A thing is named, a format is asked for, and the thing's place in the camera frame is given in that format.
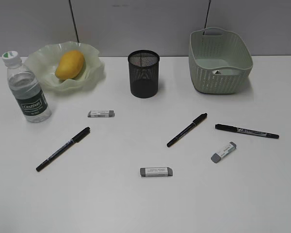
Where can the black marker pen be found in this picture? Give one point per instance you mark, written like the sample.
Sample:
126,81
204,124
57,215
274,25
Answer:
76,139
194,123
245,131

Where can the yellow mango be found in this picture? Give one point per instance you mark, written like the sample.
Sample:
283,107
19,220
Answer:
70,65

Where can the clear water bottle green label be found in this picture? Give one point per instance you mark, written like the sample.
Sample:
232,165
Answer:
25,88

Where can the black mesh pen holder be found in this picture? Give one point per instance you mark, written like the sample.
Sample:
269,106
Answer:
144,73

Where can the grey eraser upper left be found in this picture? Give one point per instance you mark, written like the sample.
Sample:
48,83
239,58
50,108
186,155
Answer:
101,113

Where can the grey eraser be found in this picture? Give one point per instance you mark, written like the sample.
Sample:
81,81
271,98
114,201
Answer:
101,113
220,154
156,172

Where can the grey eraser bottom middle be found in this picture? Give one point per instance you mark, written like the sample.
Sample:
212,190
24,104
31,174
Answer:
156,172

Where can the grey eraser right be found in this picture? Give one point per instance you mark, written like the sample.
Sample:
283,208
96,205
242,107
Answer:
220,154

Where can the green plastic woven basket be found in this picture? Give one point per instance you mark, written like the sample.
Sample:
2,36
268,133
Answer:
219,61

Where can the pale green wavy plate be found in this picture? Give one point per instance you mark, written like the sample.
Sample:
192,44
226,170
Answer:
45,61

